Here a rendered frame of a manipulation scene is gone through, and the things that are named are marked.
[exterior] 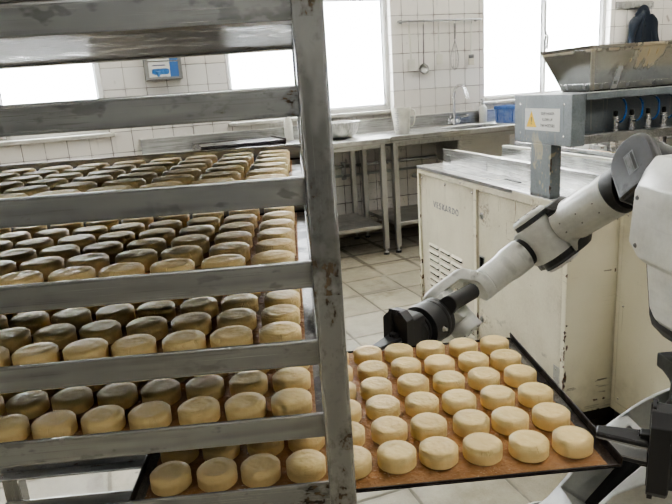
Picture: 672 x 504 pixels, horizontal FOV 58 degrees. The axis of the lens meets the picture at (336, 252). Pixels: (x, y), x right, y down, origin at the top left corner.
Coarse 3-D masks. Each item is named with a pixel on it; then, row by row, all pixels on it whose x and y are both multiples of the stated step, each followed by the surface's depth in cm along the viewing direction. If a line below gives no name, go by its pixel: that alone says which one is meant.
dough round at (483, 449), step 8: (480, 432) 80; (464, 440) 79; (472, 440) 79; (480, 440) 79; (488, 440) 78; (496, 440) 78; (464, 448) 78; (472, 448) 77; (480, 448) 77; (488, 448) 77; (496, 448) 77; (464, 456) 78; (472, 456) 77; (480, 456) 76; (488, 456) 76; (496, 456) 76; (480, 464) 76; (488, 464) 76
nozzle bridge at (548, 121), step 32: (544, 96) 199; (576, 96) 186; (608, 96) 188; (640, 96) 201; (544, 128) 201; (576, 128) 188; (608, 128) 201; (640, 128) 204; (544, 160) 203; (544, 192) 206
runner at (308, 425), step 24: (120, 432) 68; (144, 432) 68; (168, 432) 69; (192, 432) 69; (216, 432) 69; (240, 432) 69; (264, 432) 69; (288, 432) 70; (312, 432) 70; (0, 456) 68; (24, 456) 68; (48, 456) 68; (72, 456) 68; (96, 456) 69; (120, 456) 69
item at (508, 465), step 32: (384, 352) 111; (448, 352) 109; (448, 416) 88; (288, 448) 83; (416, 448) 81; (192, 480) 77; (288, 480) 76; (320, 480) 76; (384, 480) 75; (416, 480) 75
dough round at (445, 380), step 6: (438, 372) 98; (444, 372) 98; (450, 372) 97; (456, 372) 97; (438, 378) 96; (444, 378) 96; (450, 378) 95; (456, 378) 95; (462, 378) 95; (438, 384) 95; (444, 384) 94; (450, 384) 94; (456, 384) 94; (462, 384) 95; (438, 390) 95; (444, 390) 94
